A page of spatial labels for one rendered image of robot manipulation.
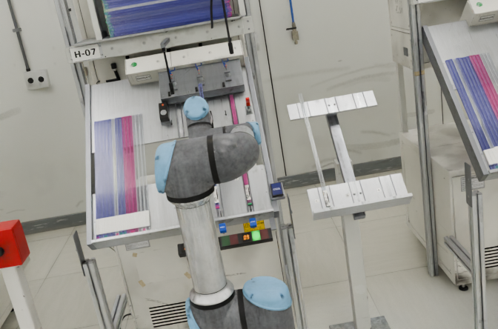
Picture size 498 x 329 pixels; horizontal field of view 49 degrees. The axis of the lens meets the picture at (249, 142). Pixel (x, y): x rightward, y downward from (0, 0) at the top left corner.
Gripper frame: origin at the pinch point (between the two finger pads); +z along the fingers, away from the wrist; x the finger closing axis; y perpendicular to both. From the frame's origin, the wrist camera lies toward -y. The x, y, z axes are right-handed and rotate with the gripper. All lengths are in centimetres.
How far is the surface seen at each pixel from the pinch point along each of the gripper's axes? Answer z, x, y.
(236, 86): 13.4, -13.8, 24.8
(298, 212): 172, -41, -10
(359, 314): 44, -48, -71
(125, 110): 19.2, 32.7, 24.7
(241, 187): 8.6, -8.9, -16.7
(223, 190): 8.6, -2.2, -16.6
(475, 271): 27, -92, -61
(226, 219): 3.8, -1.9, -28.3
